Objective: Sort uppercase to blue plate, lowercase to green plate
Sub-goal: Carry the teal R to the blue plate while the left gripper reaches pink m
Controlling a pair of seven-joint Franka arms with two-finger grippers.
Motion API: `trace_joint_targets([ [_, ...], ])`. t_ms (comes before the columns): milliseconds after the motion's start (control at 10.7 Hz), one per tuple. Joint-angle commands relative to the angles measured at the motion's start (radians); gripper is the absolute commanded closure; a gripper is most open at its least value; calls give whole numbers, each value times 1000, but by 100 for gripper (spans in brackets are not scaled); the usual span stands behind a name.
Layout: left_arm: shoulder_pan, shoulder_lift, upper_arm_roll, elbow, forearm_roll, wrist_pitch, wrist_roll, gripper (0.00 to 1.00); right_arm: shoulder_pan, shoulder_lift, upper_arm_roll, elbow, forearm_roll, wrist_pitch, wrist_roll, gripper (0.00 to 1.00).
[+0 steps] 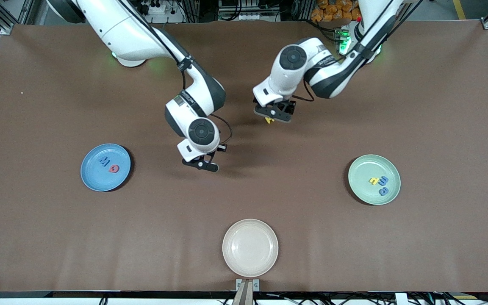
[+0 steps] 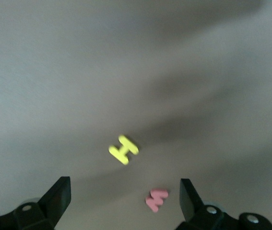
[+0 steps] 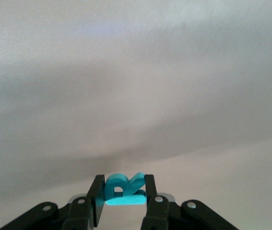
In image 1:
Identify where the beige plate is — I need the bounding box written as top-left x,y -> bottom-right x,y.
222,219 -> 279,278

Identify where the blue plate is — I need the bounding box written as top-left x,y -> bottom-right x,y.
80,144 -> 131,192

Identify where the green plate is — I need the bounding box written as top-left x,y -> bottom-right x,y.
348,154 -> 401,205

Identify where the grey equipment rack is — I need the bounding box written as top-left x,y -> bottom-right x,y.
216,0 -> 285,22

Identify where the pile of orange items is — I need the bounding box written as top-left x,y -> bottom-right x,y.
311,0 -> 363,22

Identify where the white power strip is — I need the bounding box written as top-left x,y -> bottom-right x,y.
136,0 -> 173,16

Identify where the brown table cover sheet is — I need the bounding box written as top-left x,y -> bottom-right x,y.
0,20 -> 488,293

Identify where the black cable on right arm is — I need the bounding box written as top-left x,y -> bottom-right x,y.
117,0 -> 233,147

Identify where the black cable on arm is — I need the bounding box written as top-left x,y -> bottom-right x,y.
284,0 -> 422,102
117,0 -> 233,147

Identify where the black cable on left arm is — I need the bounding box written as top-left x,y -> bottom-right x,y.
284,0 -> 422,102

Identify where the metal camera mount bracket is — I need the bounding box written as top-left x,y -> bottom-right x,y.
232,278 -> 260,305

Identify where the black floor cable bundle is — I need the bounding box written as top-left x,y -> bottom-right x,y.
413,283 -> 488,305

